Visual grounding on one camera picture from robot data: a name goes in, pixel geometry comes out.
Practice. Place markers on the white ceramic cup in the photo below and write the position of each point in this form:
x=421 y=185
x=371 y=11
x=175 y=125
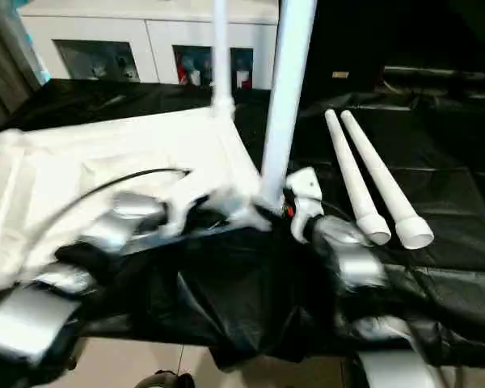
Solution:
x=242 y=78

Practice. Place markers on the grey curtain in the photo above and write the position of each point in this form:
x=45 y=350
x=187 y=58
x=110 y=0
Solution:
x=4 y=60

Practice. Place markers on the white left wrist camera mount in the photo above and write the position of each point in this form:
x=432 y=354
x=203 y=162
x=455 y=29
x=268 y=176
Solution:
x=182 y=202

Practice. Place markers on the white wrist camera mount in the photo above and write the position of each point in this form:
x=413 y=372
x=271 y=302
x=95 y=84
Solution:
x=305 y=182
x=182 y=202

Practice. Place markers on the black mat cloth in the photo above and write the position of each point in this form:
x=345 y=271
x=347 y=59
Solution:
x=428 y=182

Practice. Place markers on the white plastic table leg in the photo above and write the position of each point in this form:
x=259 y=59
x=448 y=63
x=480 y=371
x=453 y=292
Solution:
x=287 y=101
x=220 y=52
x=351 y=174
x=380 y=174

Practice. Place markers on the red bottle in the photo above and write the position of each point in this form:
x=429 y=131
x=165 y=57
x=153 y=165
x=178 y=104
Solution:
x=183 y=70

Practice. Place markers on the white glass-door cabinet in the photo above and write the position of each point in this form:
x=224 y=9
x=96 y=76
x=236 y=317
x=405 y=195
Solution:
x=105 y=24

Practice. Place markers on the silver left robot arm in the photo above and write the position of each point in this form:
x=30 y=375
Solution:
x=24 y=319

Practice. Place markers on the white plastic table top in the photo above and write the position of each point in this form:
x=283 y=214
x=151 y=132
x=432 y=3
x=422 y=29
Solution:
x=105 y=141

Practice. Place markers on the small tan label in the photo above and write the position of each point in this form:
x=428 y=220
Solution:
x=340 y=74

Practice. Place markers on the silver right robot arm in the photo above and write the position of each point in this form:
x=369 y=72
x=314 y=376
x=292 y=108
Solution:
x=355 y=262

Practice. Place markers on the grey low shelf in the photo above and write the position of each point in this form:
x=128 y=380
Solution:
x=440 y=77

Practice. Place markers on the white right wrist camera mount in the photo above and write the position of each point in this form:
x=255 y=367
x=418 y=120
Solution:
x=305 y=182

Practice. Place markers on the black backdrop cloth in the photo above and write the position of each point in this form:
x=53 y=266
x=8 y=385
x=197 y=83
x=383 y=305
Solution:
x=388 y=32

